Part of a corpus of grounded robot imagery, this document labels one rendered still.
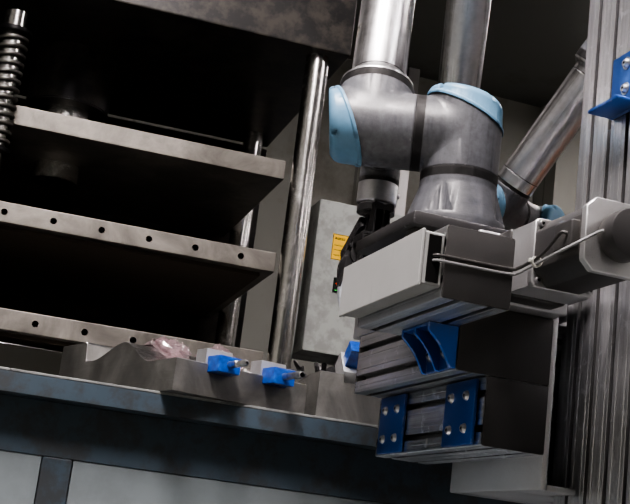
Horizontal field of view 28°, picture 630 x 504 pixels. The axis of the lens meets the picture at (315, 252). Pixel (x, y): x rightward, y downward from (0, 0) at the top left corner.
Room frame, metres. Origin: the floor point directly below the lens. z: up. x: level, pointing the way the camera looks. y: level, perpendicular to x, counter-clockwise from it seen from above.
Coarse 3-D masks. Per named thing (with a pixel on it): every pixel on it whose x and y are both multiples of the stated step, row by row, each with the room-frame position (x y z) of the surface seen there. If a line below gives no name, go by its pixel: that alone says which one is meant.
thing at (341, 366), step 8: (352, 344) 2.23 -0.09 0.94; (344, 352) 2.27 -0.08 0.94; (352, 352) 2.22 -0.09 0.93; (344, 360) 2.25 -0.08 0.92; (352, 360) 2.24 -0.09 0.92; (336, 368) 2.28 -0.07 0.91; (344, 368) 2.24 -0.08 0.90; (352, 368) 2.25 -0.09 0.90; (344, 376) 2.25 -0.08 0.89; (352, 376) 2.25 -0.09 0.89
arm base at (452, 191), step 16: (432, 176) 1.75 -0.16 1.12; (448, 176) 1.73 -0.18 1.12; (464, 176) 1.73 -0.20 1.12; (480, 176) 1.73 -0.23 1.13; (432, 192) 1.74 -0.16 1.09; (448, 192) 1.72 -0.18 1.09; (464, 192) 1.72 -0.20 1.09; (480, 192) 1.73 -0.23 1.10; (496, 192) 1.77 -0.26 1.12; (416, 208) 1.75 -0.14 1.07; (432, 208) 1.73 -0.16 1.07; (448, 208) 1.72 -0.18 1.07; (464, 208) 1.71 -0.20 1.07; (480, 208) 1.72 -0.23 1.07; (496, 208) 1.76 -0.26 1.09; (496, 224) 1.73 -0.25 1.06
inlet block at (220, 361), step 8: (200, 352) 2.10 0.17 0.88; (208, 352) 2.08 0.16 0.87; (216, 352) 2.09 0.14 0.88; (224, 352) 2.10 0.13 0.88; (200, 360) 2.10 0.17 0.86; (208, 360) 2.08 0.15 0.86; (216, 360) 2.06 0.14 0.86; (224, 360) 2.05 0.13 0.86; (232, 360) 2.06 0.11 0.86; (240, 360) 2.03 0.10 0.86; (208, 368) 2.08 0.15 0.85; (216, 368) 2.05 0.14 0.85; (224, 368) 2.06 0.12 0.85; (232, 368) 2.06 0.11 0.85; (240, 368) 2.07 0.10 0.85
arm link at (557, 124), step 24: (576, 72) 2.13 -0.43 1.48; (552, 96) 2.17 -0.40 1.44; (576, 96) 2.13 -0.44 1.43; (552, 120) 2.16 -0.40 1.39; (576, 120) 2.16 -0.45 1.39; (528, 144) 2.19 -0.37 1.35; (552, 144) 2.18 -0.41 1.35; (504, 168) 2.23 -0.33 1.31; (528, 168) 2.20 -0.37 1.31; (504, 192) 2.23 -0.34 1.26; (528, 192) 2.23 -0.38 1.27; (504, 216) 2.25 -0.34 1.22; (528, 216) 2.29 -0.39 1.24
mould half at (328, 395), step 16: (288, 368) 2.53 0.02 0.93; (320, 384) 2.22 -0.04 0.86; (336, 384) 2.23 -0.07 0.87; (352, 384) 2.24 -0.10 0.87; (320, 400) 2.23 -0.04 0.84; (336, 400) 2.23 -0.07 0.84; (352, 400) 2.24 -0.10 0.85; (368, 400) 2.25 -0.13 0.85; (336, 416) 2.23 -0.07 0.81; (352, 416) 2.24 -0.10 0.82; (368, 416) 2.25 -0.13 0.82
